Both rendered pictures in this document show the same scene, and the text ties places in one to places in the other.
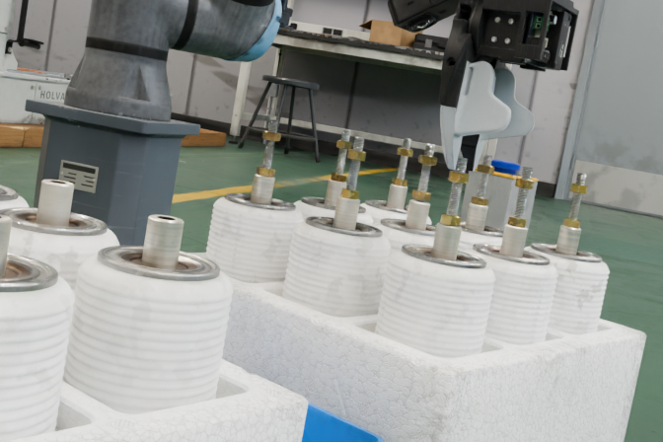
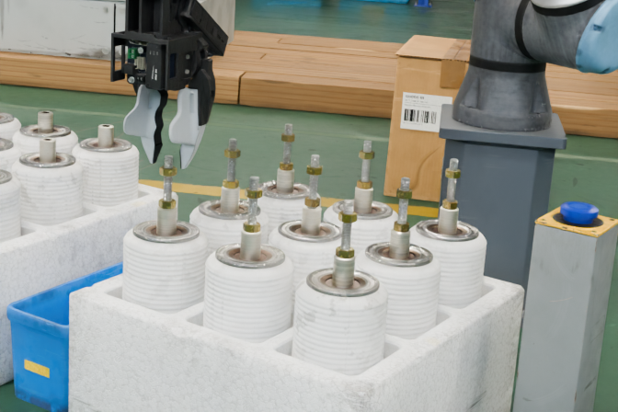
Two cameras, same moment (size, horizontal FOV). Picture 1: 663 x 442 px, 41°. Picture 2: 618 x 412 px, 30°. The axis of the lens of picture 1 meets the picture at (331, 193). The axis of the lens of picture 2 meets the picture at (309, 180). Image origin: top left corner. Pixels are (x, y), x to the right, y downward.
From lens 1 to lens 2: 1.59 m
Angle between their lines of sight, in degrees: 81
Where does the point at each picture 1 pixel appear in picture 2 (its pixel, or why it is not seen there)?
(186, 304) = not seen: outside the picture
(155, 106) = (486, 115)
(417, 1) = not seen: hidden behind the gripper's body
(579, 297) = (297, 320)
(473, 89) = (143, 102)
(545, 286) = (217, 281)
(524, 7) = (122, 41)
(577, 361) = (223, 359)
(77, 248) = (17, 170)
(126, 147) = (450, 150)
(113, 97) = (457, 104)
